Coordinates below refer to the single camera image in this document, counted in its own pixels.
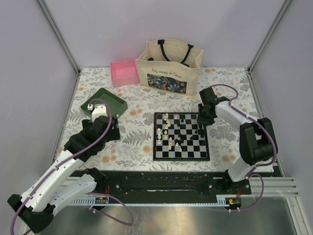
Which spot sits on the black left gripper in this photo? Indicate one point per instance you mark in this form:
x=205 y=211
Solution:
x=114 y=134

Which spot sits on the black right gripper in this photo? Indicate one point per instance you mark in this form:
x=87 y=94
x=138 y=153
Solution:
x=201 y=120

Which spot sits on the black white chess board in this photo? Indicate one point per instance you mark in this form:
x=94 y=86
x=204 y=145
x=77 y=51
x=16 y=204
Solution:
x=183 y=133

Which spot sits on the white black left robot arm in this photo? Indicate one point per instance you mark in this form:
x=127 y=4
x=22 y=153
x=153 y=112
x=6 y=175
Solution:
x=37 y=206

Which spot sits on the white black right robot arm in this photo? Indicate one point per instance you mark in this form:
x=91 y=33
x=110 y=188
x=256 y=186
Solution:
x=257 y=144

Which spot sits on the black chess piece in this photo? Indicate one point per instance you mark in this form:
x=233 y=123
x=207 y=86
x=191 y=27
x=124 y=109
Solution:
x=201 y=133

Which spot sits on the beige canvas tote bag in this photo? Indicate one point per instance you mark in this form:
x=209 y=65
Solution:
x=170 y=66

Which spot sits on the pink plastic box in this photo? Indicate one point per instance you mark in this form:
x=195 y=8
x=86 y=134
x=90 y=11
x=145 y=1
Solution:
x=124 y=73

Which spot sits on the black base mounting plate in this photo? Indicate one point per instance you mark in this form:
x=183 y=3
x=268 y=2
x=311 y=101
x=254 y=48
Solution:
x=155 y=181

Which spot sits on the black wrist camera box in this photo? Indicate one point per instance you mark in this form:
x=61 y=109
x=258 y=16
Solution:
x=208 y=97

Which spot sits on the white slotted cable duct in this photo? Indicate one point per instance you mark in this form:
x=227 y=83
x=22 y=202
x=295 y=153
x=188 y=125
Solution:
x=90 y=201

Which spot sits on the left aluminium corner post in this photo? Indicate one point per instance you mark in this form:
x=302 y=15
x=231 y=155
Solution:
x=47 y=14

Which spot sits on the aluminium corner post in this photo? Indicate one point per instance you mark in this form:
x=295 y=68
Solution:
x=47 y=14
x=282 y=11

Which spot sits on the right aluminium corner post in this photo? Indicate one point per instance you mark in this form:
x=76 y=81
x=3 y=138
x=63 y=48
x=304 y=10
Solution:
x=282 y=11

